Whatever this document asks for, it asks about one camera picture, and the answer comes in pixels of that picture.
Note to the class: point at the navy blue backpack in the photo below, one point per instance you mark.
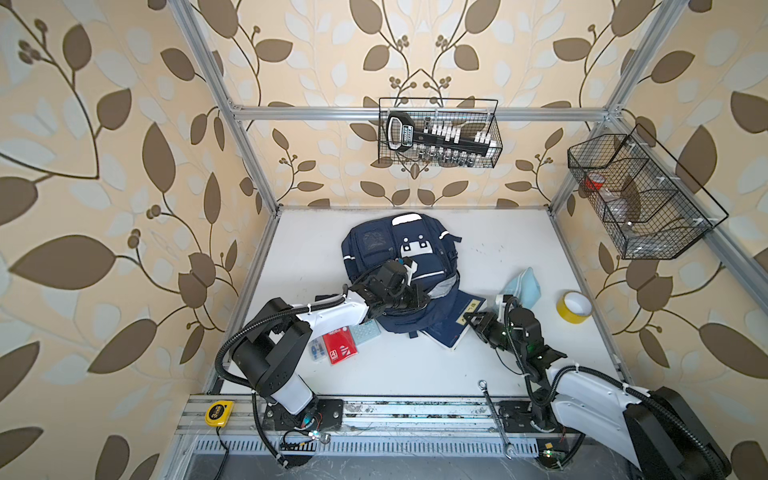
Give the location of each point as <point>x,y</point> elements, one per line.
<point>414,236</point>

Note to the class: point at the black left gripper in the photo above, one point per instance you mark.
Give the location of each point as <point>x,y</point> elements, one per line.
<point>415,303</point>

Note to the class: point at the red packaged item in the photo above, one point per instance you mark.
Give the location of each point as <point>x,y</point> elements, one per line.
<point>339,345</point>

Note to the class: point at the light blue pencil case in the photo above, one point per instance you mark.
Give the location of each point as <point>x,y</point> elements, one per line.
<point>525,287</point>

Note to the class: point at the yellow tape measure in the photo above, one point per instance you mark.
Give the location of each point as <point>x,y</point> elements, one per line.
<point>218,413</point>

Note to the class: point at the yellow tape roll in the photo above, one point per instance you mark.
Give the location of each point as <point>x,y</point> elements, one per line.
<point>574,307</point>

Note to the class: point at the black wire basket right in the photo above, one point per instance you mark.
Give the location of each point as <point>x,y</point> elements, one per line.
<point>654,205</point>

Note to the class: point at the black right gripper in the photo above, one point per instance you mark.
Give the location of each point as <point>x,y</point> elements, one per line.
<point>485,323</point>

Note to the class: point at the black wire basket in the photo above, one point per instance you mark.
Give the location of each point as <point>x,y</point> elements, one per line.
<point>438,103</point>
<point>654,205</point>

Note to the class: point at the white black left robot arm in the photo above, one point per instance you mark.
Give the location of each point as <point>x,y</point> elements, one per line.
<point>264,354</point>

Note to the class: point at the clear blister pack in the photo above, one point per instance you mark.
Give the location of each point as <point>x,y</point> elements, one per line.
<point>317,350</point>

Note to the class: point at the black socket set holder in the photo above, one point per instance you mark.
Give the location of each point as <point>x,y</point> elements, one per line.
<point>425,134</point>

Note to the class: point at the black wire basket back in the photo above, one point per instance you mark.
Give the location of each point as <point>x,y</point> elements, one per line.
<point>438,103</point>

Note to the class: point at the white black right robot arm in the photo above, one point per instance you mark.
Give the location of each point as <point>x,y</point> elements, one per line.
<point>656,431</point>

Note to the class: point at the navy blue book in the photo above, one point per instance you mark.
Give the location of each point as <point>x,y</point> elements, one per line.
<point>452,327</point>

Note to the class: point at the silver combination wrench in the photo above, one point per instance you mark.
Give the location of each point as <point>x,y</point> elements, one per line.
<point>508,447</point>

